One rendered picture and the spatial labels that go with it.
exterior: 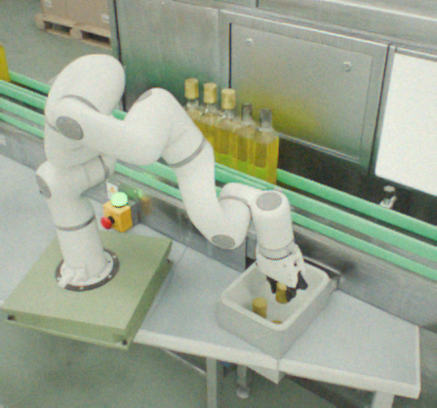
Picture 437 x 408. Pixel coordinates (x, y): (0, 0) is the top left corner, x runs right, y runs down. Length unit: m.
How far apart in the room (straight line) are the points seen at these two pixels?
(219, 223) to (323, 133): 0.54
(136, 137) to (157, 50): 0.90
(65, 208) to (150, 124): 0.39
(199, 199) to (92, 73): 0.29
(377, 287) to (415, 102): 0.44
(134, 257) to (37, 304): 0.25
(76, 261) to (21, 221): 0.44
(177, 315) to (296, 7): 0.79
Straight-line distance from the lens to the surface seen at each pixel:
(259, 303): 1.33
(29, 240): 1.70
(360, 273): 1.41
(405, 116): 1.39
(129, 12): 1.87
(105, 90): 1.01
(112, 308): 1.33
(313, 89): 1.48
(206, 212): 1.05
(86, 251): 1.36
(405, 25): 1.34
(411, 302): 1.40
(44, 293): 1.42
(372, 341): 1.38
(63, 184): 1.25
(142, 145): 0.95
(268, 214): 1.09
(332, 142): 1.50
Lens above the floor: 1.74
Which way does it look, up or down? 33 degrees down
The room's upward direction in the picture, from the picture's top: straight up
